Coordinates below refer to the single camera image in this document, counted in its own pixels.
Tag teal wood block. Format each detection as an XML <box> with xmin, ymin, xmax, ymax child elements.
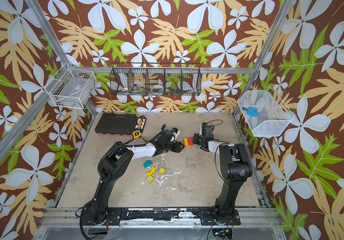
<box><xmin>143</xmin><ymin>160</ymin><xmax>153</xmax><ymax>168</ymax></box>

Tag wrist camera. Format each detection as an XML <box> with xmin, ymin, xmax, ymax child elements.
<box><xmin>200</xmin><ymin>123</ymin><xmax>215</xmax><ymax>139</ymax></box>
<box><xmin>171</xmin><ymin>128</ymin><xmax>180</xmax><ymax>143</ymax></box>

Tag white mesh basket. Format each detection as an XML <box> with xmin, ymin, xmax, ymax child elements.
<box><xmin>238</xmin><ymin>87</ymin><xmax>295</xmax><ymax>138</ymax></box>

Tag red black cable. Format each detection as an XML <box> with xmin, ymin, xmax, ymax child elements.
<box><xmin>122</xmin><ymin>134</ymin><xmax>149</xmax><ymax>147</ymax></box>

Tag electronics board with led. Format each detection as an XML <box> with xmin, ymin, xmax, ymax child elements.
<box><xmin>212</xmin><ymin>228</ymin><xmax>233</xmax><ymax>240</ymax></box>

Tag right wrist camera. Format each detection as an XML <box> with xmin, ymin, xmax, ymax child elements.
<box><xmin>200</xmin><ymin>123</ymin><xmax>215</xmax><ymax>139</ymax></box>

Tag yellow tape measure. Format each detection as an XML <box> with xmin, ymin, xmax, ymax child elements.
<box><xmin>133</xmin><ymin>131</ymin><xmax>142</xmax><ymax>139</ymax></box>

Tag yellow arch block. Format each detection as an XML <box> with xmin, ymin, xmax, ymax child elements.
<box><xmin>146</xmin><ymin>167</ymin><xmax>157</xmax><ymax>176</ymax></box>

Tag blue object in basket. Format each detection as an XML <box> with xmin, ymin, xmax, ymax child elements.
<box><xmin>242</xmin><ymin>107</ymin><xmax>258</xmax><ymax>117</ymax></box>

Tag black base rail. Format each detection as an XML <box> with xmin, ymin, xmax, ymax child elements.
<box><xmin>80</xmin><ymin>207</ymin><xmax>241</xmax><ymax>227</ymax></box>

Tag yellow-green cube block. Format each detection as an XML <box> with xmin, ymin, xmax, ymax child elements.
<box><xmin>159</xmin><ymin>168</ymin><xmax>166</xmax><ymax>175</ymax></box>

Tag black wire basket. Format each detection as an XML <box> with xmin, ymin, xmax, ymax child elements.
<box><xmin>109</xmin><ymin>63</ymin><xmax>202</xmax><ymax>96</ymax></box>

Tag yellow cube block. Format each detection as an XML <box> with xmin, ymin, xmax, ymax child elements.
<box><xmin>147</xmin><ymin>176</ymin><xmax>154</xmax><ymax>183</ymax></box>

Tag black tool case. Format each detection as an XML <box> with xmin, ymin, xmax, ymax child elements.
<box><xmin>95</xmin><ymin>113</ymin><xmax>137</xmax><ymax>136</ymax></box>

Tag red wood block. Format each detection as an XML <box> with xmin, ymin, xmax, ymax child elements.
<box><xmin>188</xmin><ymin>138</ymin><xmax>194</xmax><ymax>147</ymax></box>

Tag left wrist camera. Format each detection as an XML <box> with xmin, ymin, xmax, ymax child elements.
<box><xmin>171</xmin><ymin>128</ymin><xmax>180</xmax><ymax>143</ymax></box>

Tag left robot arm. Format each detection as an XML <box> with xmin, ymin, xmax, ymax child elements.
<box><xmin>79</xmin><ymin>125</ymin><xmax>185</xmax><ymax>226</ymax></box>

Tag white wire basket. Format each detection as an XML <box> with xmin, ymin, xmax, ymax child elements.
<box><xmin>45</xmin><ymin>64</ymin><xmax>97</xmax><ymax>109</ymax></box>

